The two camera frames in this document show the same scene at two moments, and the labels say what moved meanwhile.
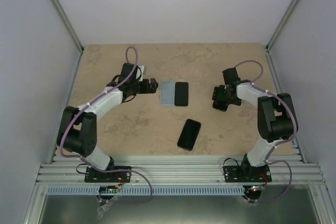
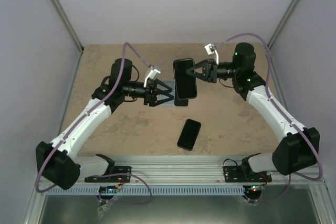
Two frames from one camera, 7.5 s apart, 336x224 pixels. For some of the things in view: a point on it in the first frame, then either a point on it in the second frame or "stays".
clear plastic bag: [101, 209] stays
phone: [221, 105] → [186, 84]
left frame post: [59, 9] stays
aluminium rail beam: [178, 169] stays
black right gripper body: [218, 92] → [212, 71]
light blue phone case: [167, 90] stays
